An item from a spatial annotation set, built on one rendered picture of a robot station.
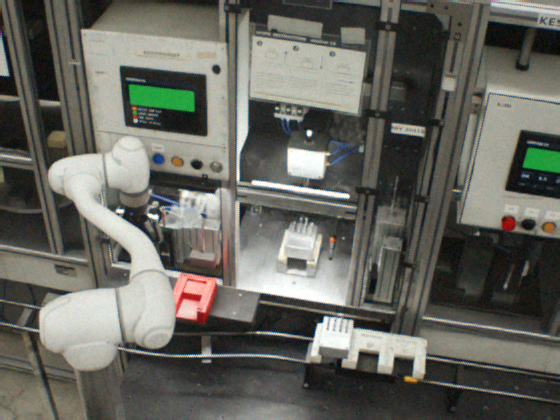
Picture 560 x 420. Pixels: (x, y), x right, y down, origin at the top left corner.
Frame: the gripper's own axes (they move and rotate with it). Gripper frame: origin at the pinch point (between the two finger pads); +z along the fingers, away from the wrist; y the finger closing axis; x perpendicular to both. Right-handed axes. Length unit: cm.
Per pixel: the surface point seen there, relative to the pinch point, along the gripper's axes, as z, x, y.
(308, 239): 10, -27, -50
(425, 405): 44, 8, -98
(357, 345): 24, 3, -72
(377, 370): 27, 10, -80
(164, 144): -35.1, -9.5, -7.2
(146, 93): -54, -7, -4
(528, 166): -48, -7, -110
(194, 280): 16.6, -6.1, -15.5
